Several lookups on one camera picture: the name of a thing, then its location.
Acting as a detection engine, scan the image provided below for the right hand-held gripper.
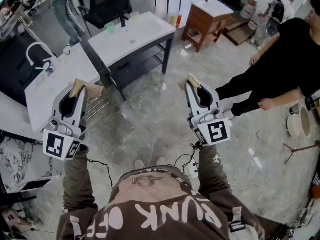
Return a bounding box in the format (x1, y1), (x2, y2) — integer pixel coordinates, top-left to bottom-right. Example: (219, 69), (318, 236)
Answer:
(178, 73), (232, 148)

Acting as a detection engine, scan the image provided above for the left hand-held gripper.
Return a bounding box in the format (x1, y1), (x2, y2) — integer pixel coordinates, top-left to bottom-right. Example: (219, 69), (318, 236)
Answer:
(42, 78), (105, 161)

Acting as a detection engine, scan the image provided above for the person's left forearm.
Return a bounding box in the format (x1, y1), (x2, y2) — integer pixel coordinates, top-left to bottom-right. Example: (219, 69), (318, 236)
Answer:
(62, 145), (99, 211)

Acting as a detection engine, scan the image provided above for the person's right forearm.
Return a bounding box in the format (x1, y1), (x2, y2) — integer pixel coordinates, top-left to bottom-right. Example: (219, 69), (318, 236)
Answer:
(196, 143), (234, 204)

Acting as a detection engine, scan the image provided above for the metal rod rack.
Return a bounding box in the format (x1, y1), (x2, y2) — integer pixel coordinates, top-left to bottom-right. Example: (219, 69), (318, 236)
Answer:
(83, 91), (112, 129)

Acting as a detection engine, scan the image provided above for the white flat counter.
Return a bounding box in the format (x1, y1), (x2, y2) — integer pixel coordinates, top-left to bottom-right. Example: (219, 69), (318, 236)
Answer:
(24, 43), (101, 134)

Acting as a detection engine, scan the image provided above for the white gooseneck faucet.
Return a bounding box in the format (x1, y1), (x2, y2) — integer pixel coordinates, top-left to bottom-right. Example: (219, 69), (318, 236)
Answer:
(25, 41), (60, 71)

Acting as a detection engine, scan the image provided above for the black cabinet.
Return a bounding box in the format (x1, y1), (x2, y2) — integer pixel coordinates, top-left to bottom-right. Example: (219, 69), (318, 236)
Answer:
(0, 32), (60, 108)

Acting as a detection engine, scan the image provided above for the white power strip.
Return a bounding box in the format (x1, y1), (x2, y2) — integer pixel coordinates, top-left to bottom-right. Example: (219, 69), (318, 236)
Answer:
(185, 162), (199, 179)

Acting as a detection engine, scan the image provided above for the marble slab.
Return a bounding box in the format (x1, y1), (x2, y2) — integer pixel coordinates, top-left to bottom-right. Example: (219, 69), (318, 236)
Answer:
(0, 136), (64, 194)

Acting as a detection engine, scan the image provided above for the wooden cabinet with white basin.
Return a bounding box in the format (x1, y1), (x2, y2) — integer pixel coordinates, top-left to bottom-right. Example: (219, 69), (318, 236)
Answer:
(181, 0), (235, 54)

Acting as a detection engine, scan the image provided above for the white sink basin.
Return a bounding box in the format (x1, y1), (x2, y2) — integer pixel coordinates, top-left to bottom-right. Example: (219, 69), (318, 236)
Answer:
(87, 11), (177, 102)

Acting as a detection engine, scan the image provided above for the white plastic jug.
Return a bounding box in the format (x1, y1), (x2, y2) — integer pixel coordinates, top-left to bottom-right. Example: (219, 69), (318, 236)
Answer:
(239, 0), (258, 20)
(248, 11), (266, 31)

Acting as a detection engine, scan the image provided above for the black sink faucet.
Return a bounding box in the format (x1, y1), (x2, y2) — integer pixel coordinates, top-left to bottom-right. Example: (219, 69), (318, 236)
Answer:
(119, 10), (129, 29)

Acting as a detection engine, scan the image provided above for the round beige basin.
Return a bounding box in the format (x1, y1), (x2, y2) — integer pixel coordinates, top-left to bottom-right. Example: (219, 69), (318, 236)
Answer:
(286, 105), (312, 139)

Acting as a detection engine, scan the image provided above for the black office chair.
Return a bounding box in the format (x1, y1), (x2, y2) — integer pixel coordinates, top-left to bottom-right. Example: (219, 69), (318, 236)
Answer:
(78, 0), (134, 30)

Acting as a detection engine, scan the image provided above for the black tripod stand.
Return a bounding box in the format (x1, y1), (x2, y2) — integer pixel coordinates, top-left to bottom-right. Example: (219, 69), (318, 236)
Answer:
(283, 139), (320, 165)

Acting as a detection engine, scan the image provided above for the person's brown printed hoodie torso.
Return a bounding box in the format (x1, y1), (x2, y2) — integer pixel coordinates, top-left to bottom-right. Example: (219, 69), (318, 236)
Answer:
(56, 166), (266, 240)

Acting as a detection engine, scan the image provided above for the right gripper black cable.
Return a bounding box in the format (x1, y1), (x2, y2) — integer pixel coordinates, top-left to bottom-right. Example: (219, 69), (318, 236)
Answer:
(173, 142), (201, 175)

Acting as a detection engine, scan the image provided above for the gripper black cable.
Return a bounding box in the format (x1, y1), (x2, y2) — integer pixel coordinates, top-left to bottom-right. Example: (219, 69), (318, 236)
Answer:
(87, 158), (115, 190)
(173, 142), (201, 175)

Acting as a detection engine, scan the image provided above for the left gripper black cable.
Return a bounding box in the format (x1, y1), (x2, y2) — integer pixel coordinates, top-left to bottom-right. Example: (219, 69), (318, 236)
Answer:
(87, 158), (115, 190)

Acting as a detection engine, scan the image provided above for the white floor cable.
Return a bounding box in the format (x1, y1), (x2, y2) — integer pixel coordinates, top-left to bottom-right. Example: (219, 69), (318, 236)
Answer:
(229, 158), (266, 218)

